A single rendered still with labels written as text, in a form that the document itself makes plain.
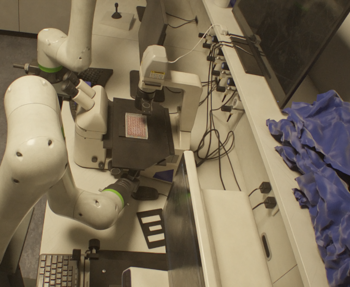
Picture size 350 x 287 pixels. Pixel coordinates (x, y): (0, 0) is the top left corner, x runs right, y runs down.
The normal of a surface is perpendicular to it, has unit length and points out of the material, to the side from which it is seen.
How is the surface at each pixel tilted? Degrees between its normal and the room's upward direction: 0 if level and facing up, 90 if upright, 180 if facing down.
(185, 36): 0
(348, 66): 90
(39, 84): 15
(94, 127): 86
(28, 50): 0
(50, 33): 8
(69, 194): 81
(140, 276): 8
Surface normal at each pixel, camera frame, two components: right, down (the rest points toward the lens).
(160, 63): 0.13, 0.61
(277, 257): -0.97, -0.10
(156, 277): 0.40, -0.63
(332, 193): -0.12, -0.61
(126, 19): 0.07, -0.69
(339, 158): -0.40, -0.29
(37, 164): 0.38, 0.17
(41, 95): 0.61, -0.57
